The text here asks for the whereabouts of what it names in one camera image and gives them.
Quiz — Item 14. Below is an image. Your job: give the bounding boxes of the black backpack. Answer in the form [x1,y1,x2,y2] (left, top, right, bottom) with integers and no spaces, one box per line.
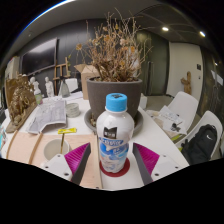
[180,123,218,165]

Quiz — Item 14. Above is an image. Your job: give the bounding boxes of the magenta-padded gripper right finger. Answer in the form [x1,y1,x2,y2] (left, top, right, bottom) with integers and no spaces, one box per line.
[131,142,183,186]

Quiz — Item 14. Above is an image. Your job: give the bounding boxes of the flat round red coaster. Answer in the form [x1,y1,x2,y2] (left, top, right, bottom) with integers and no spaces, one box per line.
[98,156,132,178]

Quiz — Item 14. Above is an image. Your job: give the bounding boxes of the pale wooden panel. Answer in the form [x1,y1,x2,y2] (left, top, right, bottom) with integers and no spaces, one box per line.
[5,130,44,164]
[28,133,104,190]

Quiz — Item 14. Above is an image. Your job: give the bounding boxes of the golden-brown relief sculpture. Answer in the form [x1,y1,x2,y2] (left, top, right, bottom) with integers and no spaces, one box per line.
[3,73,38,134]

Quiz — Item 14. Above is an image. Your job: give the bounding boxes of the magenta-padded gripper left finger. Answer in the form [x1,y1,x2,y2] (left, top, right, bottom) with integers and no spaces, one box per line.
[39,142,92,185]

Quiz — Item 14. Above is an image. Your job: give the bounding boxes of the wooden figure statue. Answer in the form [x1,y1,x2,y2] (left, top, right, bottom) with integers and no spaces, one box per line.
[180,70,193,95]

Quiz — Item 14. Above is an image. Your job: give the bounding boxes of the dried plant in grey pot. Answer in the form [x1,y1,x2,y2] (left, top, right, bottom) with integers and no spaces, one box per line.
[68,8,154,122]

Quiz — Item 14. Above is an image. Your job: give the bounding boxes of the cardboard box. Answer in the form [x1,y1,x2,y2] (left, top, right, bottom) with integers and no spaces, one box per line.
[73,63,101,101]

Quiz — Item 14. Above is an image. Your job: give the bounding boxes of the printed newspaper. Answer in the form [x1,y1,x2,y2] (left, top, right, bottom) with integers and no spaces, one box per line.
[25,99,68,135]

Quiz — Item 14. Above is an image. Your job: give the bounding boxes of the white squeeze bottle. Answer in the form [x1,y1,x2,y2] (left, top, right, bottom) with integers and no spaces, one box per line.
[32,87,44,106]

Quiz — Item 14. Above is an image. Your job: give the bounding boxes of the white cabinet with pictures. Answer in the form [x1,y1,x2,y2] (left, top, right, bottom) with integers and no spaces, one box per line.
[3,55,21,81]

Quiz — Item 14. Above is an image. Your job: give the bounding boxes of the small round glass jar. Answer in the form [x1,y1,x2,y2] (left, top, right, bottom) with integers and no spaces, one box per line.
[65,102,82,118]

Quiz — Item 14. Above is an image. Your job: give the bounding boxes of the stick in mug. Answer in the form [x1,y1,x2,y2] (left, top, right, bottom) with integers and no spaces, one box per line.
[59,132,66,155]

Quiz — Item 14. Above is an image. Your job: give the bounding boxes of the wooden easel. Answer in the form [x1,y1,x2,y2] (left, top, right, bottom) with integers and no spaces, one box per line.
[53,56,72,87]

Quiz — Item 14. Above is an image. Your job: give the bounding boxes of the long ceiling light panel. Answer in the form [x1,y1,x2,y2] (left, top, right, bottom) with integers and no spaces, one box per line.
[19,0,78,34]

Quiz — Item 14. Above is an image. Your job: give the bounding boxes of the white drink bottle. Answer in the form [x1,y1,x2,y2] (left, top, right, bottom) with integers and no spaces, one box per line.
[95,92,135,174]

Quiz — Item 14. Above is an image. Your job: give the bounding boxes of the white chair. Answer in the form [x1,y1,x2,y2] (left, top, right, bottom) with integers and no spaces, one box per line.
[173,110,224,161]
[64,77,79,93]
[146,91,200,133]

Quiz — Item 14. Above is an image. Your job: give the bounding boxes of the yellow packet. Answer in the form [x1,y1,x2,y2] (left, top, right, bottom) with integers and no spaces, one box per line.
[57,127,78,135]

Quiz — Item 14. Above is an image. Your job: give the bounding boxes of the grey glass spray bottle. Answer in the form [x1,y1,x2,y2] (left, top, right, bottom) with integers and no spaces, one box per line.
[59,79,71,98]

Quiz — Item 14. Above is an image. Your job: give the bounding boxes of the small white plaster figure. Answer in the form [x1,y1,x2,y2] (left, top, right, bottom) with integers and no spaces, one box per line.
[44,76,55,98]

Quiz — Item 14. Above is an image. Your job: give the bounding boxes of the dark wall screen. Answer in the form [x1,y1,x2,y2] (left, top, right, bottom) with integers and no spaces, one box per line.
[20,37,59,76]

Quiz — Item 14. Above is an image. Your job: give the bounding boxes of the white mug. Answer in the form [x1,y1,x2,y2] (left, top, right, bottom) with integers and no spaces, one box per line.
[43,138,72,162]

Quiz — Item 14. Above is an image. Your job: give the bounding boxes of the papers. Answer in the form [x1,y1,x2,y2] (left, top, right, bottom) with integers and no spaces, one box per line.
[146,104,188,135]

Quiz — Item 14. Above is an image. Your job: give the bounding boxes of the grey plant saucer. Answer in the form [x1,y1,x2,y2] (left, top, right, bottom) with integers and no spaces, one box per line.
[83,108,145,136]

